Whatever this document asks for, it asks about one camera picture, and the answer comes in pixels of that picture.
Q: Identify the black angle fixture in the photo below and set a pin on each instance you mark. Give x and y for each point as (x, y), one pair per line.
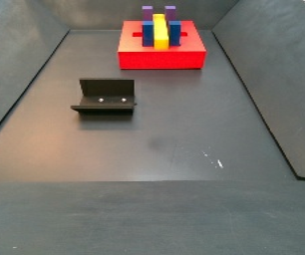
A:
(105, 95)

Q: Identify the red base board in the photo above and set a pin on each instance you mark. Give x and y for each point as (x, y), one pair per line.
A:
(136, 57)

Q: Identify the yellow long block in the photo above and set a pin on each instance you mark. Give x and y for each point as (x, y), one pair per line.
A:
(160, 33)

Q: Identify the blue block left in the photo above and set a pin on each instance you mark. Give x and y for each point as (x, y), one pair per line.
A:
(146, 33)

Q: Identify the blue block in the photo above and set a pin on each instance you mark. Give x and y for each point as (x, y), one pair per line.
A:
(146, 33)
(173, 33)

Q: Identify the blue block right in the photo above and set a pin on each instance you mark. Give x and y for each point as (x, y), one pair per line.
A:
(173, 33)

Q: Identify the purple block left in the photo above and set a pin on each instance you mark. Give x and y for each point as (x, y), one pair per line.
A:
(146, 12)

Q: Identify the purple block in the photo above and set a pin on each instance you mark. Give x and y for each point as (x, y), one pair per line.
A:
(146, 12)
(169, 13)

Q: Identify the purple block right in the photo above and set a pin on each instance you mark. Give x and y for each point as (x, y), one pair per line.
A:
(169, 13)

